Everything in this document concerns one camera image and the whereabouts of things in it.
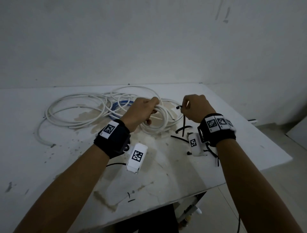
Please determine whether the person's left hand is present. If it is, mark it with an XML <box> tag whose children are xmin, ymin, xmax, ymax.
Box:
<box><xmin>120</xmin><ymin>97</ymin><xmax>161</xmax><ymax>133</ymax></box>

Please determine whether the person's right hand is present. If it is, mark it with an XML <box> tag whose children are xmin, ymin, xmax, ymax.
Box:
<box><xmin>181</xmin><ymin>94</ymin><xmax>216</xmax><ymax>124</ymax></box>

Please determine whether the blue cable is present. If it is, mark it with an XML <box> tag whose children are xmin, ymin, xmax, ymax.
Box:
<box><xmin>109</xmin><ymin>100</ymin><xmax>135</xmax><ymax>119</ymax></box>

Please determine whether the thin black nylon zip tie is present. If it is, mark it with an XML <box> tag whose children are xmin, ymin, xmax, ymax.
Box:
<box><xmin>176</xmin><ymin>100</ymin><xmax>190</xmax><ymax>135</ymax></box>

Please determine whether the short white cable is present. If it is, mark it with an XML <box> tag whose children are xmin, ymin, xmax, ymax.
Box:
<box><xmin>140</xmin><ymin>97</ymin><xmax>184</xmax><ymax>135</ymax></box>

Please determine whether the black cable ties bunch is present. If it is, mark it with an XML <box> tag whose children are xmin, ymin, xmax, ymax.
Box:
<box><xmin>170</xmin><ymin>125</ymin><xmax>192</xmax><ymax>144</ymax></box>

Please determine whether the long white cable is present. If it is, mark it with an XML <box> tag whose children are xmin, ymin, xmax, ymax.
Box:
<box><xmin>36</xmin><ymin>86</ymin><xmax>166</xmax><ymax>147</ymax></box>

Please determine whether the person's right forearm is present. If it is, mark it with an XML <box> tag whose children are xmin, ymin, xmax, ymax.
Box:
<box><xmin>217</xmin><ymin>139</ymin><xmax>304</xmax><ymax>233</ymax></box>

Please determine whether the person's left forearm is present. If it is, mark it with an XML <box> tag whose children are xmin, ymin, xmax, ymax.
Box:
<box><xmin>14</xmin><ymin>144</ymin><xmax>111</xmax><ymax>233</ymax></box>

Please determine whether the white checkered marker tag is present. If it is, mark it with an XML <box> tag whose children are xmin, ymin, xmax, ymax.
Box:
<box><xmin>100</xmin><ymin>121</ymin><xmax>118</xmax><ymax>139</ymax></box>
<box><xmin>206</xmin><ymin>116</ymin><xmax>234</xmax><ymax>133</ymax></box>

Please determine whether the black wrist strap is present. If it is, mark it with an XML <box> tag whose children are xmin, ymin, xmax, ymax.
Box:
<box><xmin>93</xmin><ymin>119</ymin><xmax>132</xmax><ymax>159</ymax></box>
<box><xmin>197</xmin><ymin>113</ymin><xmax>237</xmax><ymax>147</ymax></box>

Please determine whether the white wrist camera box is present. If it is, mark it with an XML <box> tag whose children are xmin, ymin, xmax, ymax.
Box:
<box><xmin>126</xmin><ymin>143</ymin><xmax>148</xmax><ymax>174</ymax></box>
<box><xmin>187</xmin><ymin>132</ymin><xmax>208</xmax><ymax>157</ymax></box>

